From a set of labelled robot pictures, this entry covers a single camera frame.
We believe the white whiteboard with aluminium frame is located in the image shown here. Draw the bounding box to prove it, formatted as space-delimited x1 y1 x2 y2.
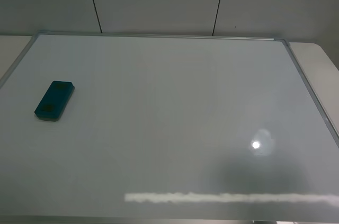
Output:
1 33 338 223

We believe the dark blue whiteboard eraser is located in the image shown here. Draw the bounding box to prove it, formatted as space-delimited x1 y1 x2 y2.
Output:
34 81 75 122

